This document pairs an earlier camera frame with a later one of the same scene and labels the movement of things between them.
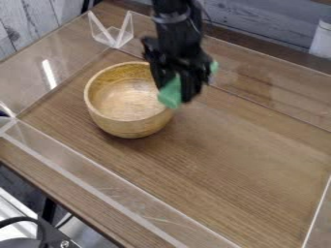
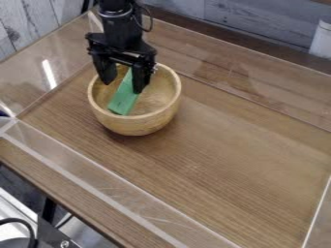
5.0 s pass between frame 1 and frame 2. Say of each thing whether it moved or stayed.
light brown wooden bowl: stayed
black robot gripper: moved
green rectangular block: moved
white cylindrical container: stayed
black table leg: stayed
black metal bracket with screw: stayed
